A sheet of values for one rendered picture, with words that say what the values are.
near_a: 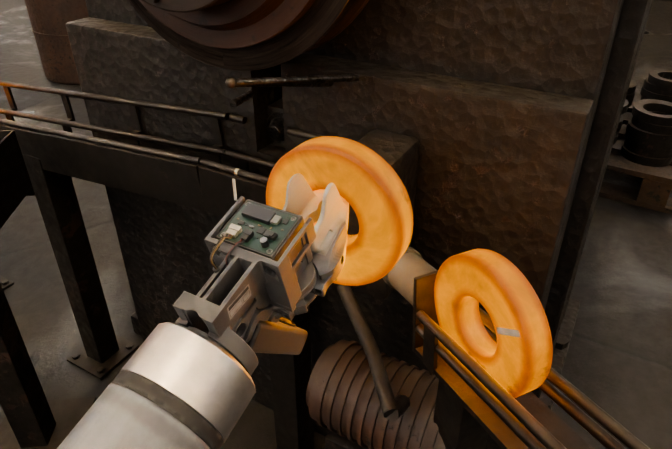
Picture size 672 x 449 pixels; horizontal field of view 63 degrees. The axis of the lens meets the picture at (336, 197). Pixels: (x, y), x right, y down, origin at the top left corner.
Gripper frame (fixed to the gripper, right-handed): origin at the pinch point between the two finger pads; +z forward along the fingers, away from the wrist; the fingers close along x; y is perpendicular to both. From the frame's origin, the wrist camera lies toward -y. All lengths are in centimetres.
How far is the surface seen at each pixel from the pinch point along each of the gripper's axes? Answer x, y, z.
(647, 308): -45, -112, 84
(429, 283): -8.3, -15.1, 3.8
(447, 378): -13.3, -21.5, -3.5
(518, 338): -19.8, -9.5, -2.5
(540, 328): -21.3, -9.0, -1.0
